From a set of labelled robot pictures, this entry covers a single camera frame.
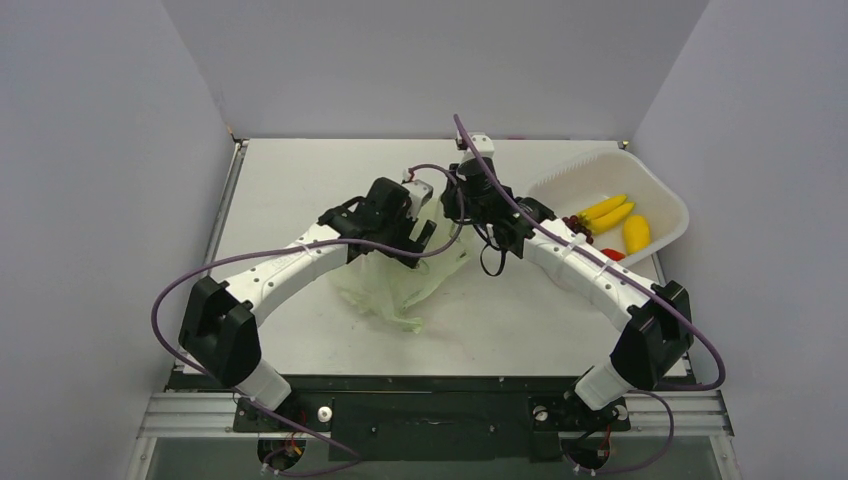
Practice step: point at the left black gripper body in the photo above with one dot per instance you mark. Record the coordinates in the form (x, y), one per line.
(398, 233)

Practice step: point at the green plastic bag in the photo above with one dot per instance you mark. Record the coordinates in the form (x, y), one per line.
(381, 287)

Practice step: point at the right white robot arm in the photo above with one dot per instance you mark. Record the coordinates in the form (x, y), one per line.
(646, 314)

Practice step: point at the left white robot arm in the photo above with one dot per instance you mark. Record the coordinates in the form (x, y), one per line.
(220, 329)

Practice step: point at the purple fake grapes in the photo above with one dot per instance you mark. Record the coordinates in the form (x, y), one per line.
(578, 225)

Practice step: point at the lower yellow fake banana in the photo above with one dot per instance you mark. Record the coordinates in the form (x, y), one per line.
(607, 222)

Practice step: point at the yellow fake banana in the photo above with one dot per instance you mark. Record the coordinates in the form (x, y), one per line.
(607, 222)
(603, 208)

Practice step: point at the upper yellow fake banana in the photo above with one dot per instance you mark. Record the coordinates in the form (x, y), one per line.
(603, 208)

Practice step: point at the red fake strawberry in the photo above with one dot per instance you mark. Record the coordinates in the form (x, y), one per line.
(613, 254)

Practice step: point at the yellow fake mango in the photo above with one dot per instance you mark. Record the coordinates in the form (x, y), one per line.
(636, 234)

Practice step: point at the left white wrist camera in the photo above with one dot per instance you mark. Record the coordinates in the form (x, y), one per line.
(420, 193)

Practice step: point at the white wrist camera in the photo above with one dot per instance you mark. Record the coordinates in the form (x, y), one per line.
(479, 140)
(420, 193)

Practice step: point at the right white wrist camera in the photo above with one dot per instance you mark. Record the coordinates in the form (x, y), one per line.
(479, 140)

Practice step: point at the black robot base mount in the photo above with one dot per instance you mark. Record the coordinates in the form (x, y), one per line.
(416, 418)

